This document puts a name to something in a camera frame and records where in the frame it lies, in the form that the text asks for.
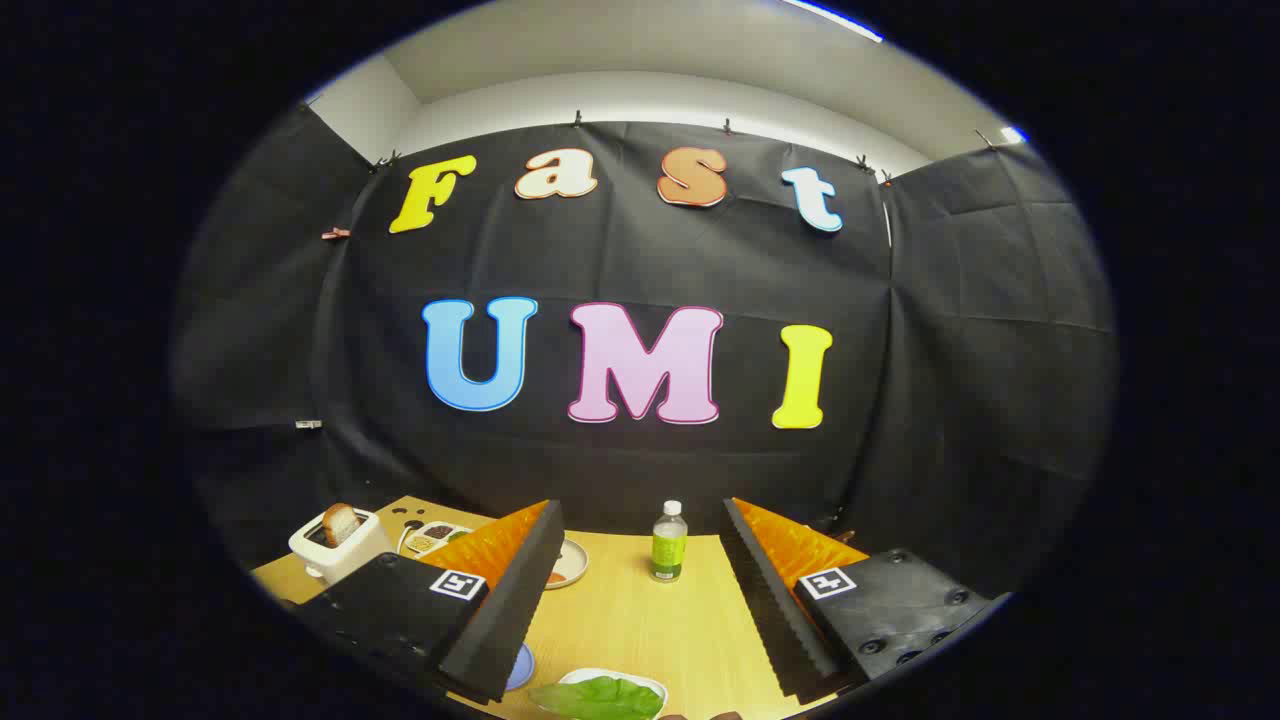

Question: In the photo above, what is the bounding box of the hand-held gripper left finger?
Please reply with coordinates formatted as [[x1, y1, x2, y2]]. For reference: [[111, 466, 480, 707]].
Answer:
[[290, 499, 567, 705]]

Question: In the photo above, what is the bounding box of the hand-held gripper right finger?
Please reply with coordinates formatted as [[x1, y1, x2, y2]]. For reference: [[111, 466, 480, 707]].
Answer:
[[719, 497, 1013, 705]]

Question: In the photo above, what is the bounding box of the green lettuce leaf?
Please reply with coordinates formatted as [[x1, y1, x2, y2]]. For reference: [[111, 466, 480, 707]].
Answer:
[[528, 676, 665, 720]]

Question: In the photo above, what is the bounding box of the toasted bread slice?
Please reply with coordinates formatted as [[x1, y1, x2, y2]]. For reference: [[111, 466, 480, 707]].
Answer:
[[322, 503, 363, 548]]

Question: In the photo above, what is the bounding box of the round white plate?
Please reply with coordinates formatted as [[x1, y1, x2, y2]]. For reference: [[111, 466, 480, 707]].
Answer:
[[545, 538, 590, 591]]

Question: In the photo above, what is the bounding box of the white divided bean dish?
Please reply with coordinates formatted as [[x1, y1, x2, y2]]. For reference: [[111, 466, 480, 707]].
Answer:
[[402, 521, 473, 557]]

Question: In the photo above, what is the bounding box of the green label drink bottle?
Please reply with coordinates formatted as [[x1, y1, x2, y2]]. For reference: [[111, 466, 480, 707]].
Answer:
[[650, 500, 689, 584]]

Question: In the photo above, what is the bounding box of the oval white plate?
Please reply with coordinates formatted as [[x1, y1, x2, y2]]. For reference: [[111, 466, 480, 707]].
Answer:
[[540, 668, 669, 720]]

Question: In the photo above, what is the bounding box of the white toaster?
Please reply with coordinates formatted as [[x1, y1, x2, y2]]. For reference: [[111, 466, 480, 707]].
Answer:
[[289, 508, 393, 586]]

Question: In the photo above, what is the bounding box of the black backdrop cloth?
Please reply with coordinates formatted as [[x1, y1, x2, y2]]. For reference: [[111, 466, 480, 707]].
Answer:
[[170, 100, 1118, 601]]

